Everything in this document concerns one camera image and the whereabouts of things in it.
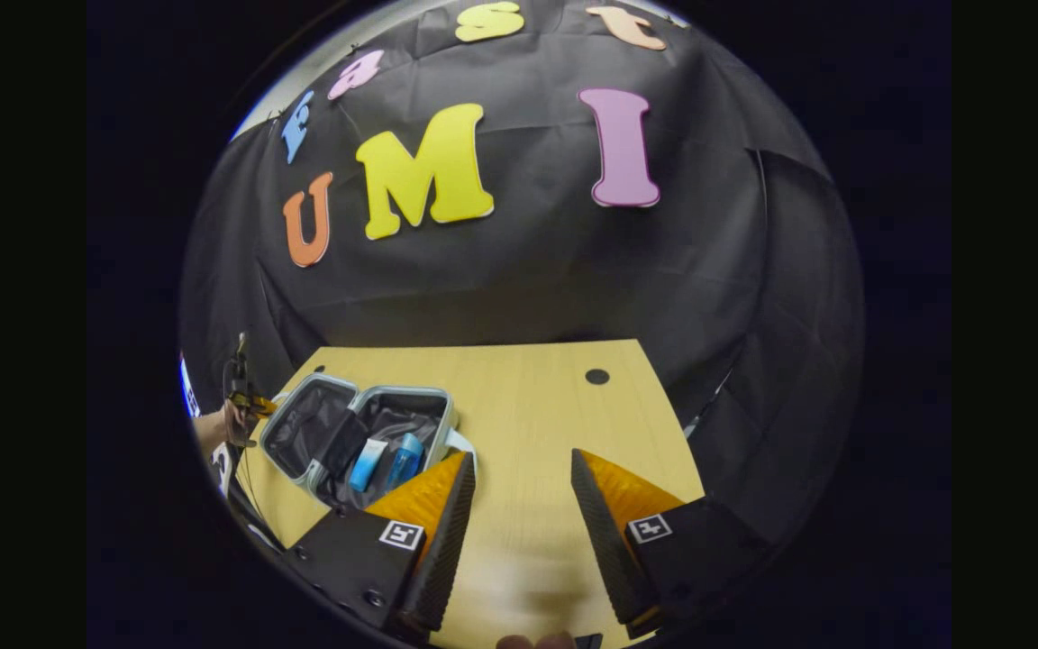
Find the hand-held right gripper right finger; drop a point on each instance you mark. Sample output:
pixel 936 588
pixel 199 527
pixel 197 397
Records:
pixel 600 541

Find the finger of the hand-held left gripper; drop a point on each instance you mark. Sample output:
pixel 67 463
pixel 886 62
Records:
pixel 262 405

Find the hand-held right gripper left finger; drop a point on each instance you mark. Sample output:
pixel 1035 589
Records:
pixel 447 550

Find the pale blue small suitcase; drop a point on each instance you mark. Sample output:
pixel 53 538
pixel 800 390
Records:
pixel 303 433

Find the blue capped teal bottle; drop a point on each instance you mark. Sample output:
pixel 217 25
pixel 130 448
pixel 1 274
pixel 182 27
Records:
pixel 404 460

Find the teal squeeze tube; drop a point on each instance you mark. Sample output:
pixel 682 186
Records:
pixel 366 464

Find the white and blue sign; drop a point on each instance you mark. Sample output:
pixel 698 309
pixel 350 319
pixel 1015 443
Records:
pixel 186 388

